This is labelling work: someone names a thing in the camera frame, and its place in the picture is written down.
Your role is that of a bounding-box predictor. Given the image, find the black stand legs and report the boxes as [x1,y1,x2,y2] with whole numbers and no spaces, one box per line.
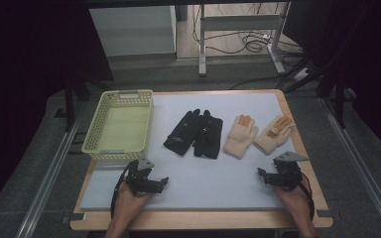
[63,77,113,133]

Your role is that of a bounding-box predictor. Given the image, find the yellow-green plastic basket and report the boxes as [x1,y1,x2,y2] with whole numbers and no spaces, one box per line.
[80,88,155,163]

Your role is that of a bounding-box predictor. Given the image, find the white cabinet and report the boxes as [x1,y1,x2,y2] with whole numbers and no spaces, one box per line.
[88,5,178,58]

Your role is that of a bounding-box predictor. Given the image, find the dark curtain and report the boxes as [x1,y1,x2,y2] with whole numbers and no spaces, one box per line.
[0,0,114,219]
[282,0,381,163]

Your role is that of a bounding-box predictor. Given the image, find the black floor cable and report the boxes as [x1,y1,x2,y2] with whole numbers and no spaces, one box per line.
[228,74,287,91]

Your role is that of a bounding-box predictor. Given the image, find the white foam mat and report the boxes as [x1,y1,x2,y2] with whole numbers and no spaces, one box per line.
[79,92,300,212]

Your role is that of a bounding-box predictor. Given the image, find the beige glove with orange fingers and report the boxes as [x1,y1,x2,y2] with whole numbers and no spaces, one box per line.
[252,114,298,157]
[222,114,259,161]

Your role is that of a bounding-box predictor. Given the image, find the person's right hand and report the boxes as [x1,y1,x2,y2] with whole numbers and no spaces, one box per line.
[274,183,313,222]

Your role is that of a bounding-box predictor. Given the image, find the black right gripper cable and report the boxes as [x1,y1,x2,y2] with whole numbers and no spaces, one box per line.
[298,172,316,222]

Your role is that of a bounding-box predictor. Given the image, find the aluminium rail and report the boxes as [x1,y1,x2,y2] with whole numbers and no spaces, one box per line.
[15,108,84,238]
[319,97,381,238]

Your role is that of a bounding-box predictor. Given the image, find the person's left hand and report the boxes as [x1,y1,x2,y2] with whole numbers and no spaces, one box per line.
[113,181,152,222]

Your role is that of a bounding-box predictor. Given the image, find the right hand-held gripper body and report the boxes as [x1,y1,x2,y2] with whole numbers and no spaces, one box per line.
[271,151,311,191]

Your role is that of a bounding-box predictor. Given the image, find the black glove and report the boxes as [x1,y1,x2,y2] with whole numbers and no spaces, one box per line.
[163,108,204,157]
[192,109,224,161]

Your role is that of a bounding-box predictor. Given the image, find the white power strip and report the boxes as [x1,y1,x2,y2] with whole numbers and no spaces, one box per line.
[293,66,312,82]

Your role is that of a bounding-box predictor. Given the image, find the white metal desk frame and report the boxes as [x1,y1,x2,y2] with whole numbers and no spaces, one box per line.
[197,2,292,77]

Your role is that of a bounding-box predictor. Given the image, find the black tripod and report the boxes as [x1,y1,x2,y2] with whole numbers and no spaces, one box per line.
[283,54,350,130]

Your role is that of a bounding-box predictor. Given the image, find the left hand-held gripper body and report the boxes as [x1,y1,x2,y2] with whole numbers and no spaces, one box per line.
[124,157,157,196]

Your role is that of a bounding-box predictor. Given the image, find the tangle of black floor cables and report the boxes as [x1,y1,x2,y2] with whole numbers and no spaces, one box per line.
[191,3,305,57]

